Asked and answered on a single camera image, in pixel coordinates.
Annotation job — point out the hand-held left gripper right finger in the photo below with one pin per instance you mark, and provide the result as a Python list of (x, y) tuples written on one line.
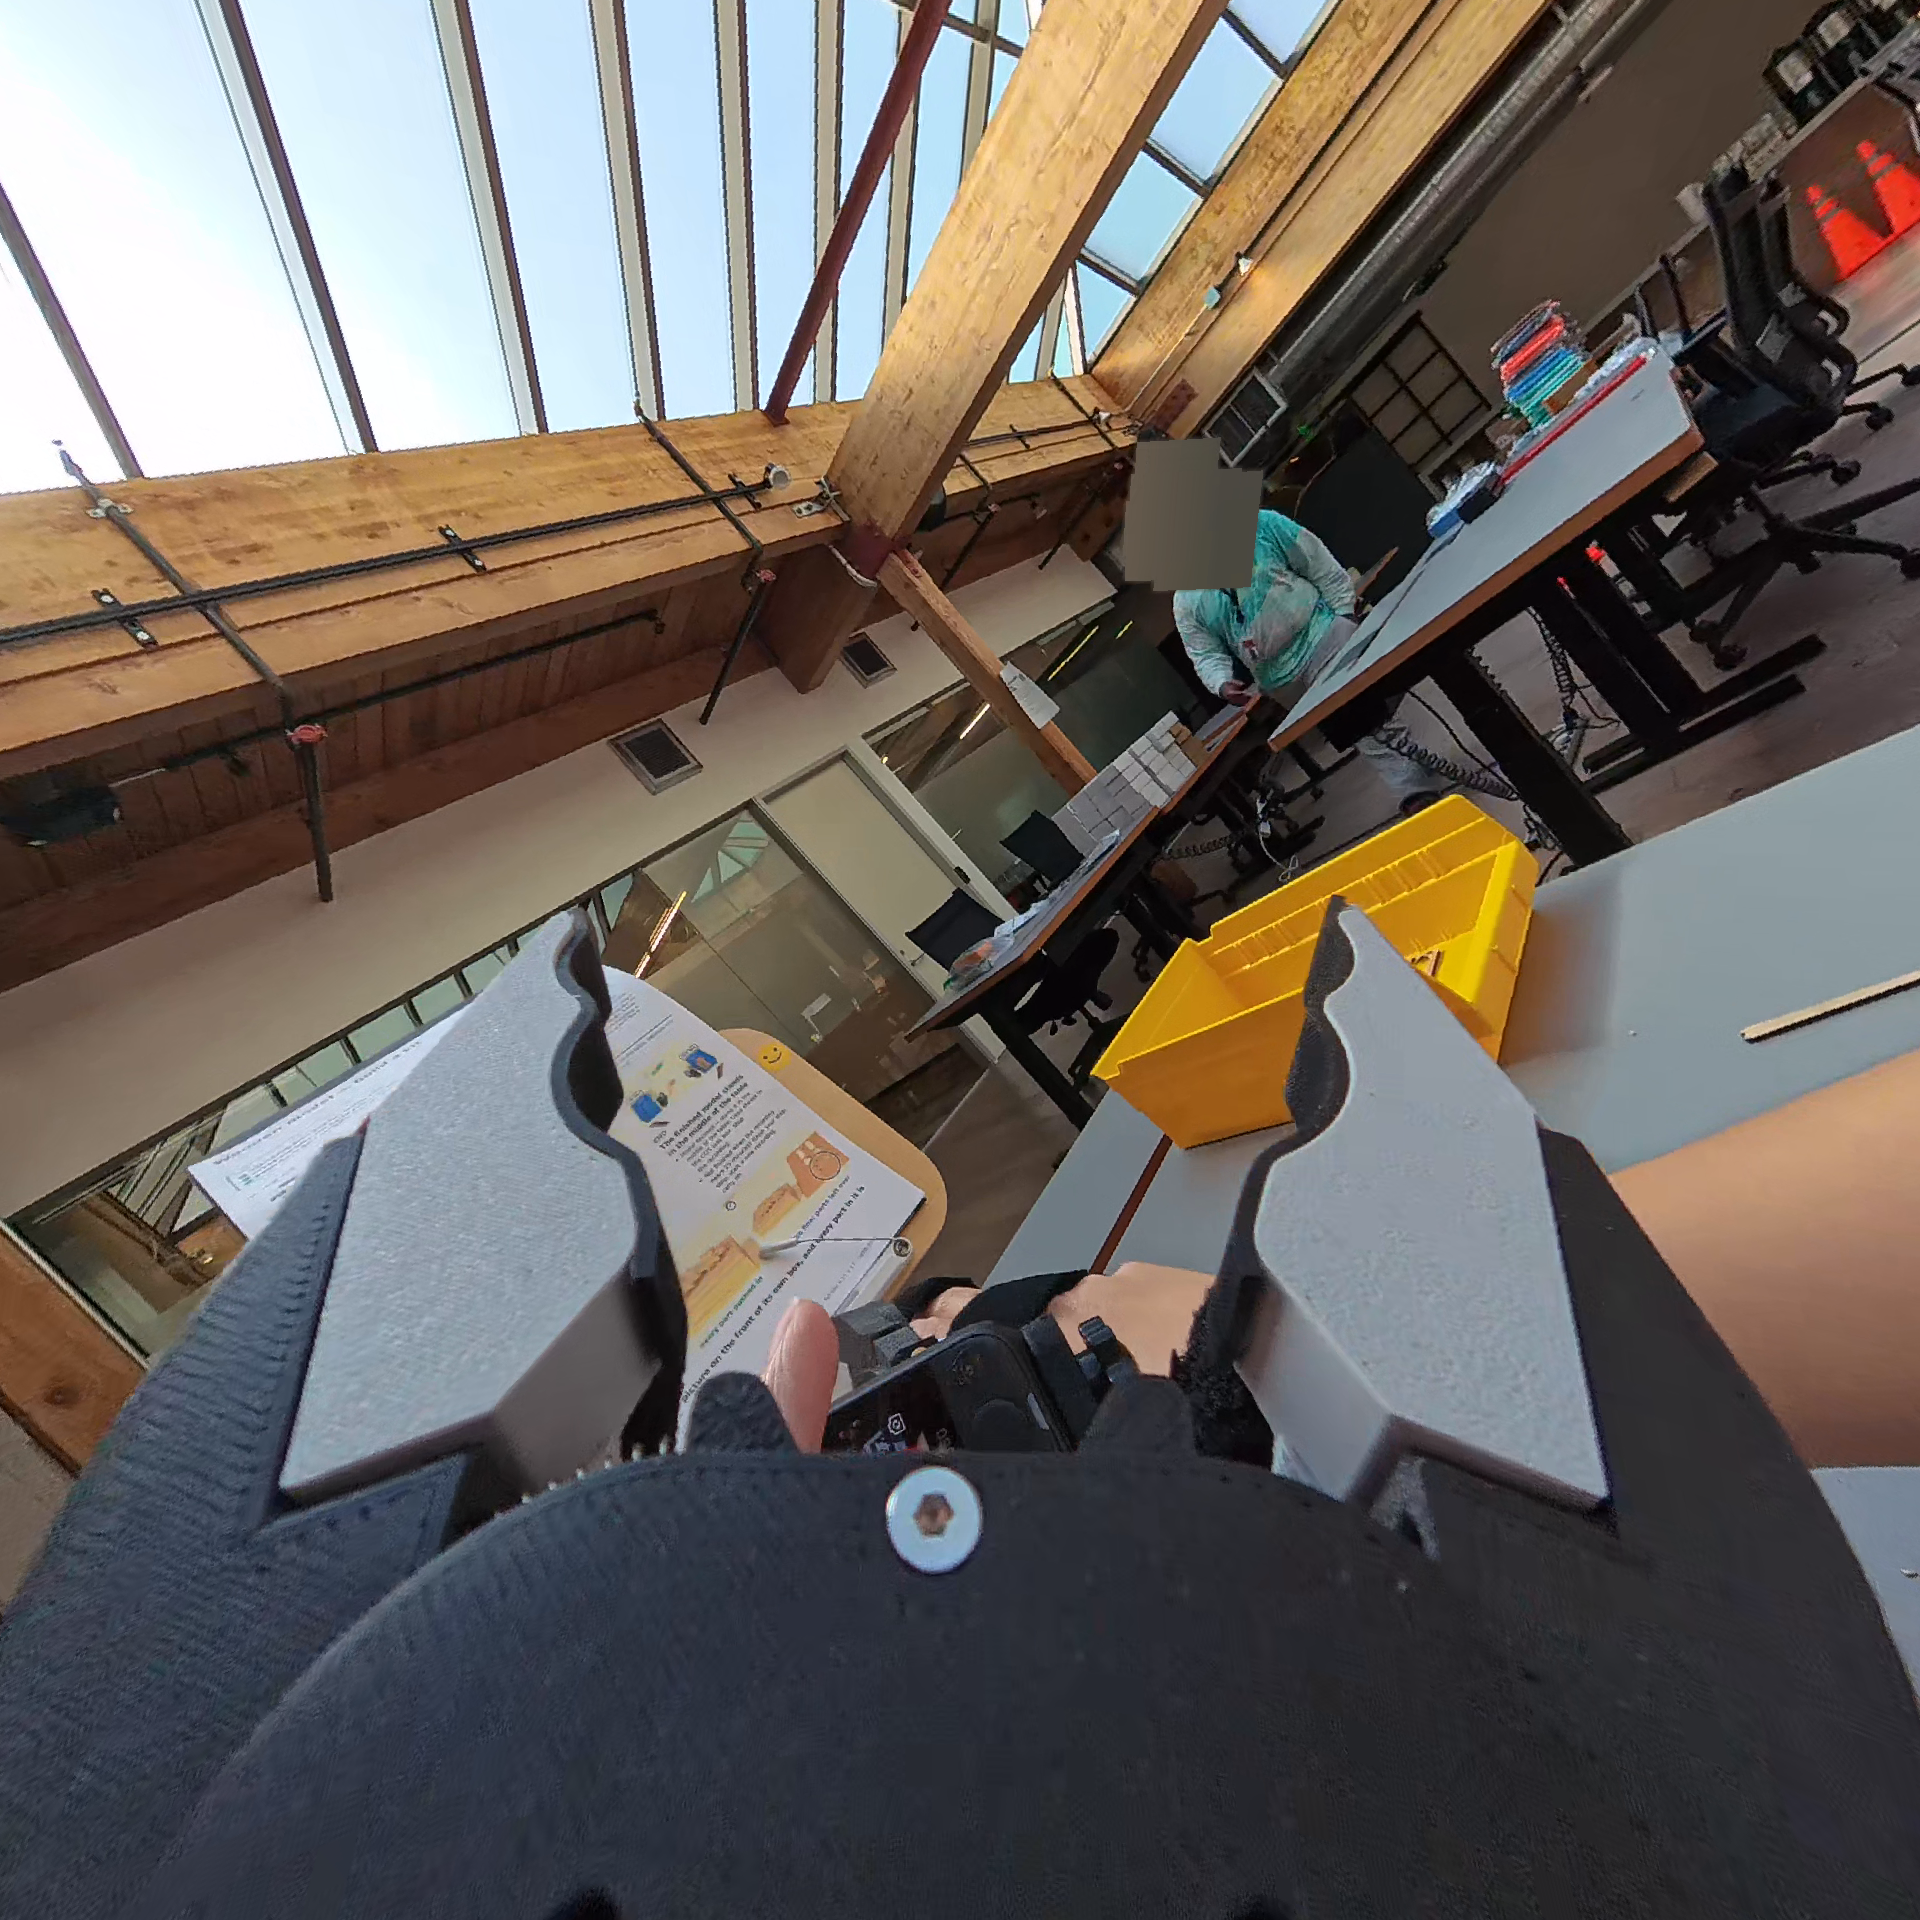
[(1424, 1259)]

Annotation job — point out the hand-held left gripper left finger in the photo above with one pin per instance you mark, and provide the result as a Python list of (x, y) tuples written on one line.
[(480, 1201)]

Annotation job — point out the person's right forearm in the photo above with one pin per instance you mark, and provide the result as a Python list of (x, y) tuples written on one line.
[(1769, 1276)]

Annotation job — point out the long wooden-topped desk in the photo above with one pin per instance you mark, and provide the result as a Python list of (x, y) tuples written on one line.
[(1108, 858)]

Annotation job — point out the grey-topped black-legged desk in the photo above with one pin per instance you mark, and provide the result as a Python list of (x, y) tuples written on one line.
[(1546, 523)]

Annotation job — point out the person's right hand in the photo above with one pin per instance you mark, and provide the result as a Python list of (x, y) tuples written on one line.
[(1155, 1313)]

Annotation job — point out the white printed paper sheet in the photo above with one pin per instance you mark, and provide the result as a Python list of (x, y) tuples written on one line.
[(300, 1147)]

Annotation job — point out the illustrated instruction sheet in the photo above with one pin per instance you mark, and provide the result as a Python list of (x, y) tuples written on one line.
[(751, 1170)]

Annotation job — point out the wooden clipboard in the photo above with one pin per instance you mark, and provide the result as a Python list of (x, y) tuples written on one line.
[(877, 1124)]

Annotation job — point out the yellow plastic bin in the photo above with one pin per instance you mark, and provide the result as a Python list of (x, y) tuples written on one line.
[(1184, 1058)]

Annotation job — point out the black office chair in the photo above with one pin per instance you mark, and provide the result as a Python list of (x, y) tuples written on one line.
[(953, 926), (1785, 346), (1042, 843)]

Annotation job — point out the thin wooden stick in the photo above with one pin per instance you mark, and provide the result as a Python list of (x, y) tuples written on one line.
[(1828, 1006)]

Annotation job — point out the stack of white boxes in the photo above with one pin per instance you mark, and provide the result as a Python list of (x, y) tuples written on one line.
[(1132, 777)]

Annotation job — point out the white paper sign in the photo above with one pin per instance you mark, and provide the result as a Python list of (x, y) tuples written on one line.
[(1025, 690)]

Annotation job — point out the long red strip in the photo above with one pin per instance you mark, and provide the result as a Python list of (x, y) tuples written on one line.
[(1576, 416)]

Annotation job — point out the stack of coloured bins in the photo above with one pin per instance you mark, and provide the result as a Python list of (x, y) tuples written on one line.
[(1546, 356)]

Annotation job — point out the orange traffic cone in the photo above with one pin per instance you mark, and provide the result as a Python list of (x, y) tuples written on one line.
[(1844, 229), (1892, 184)]

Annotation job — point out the grey wall vent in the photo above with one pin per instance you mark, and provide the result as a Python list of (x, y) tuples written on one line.
[(657, 755), (866, 657)]

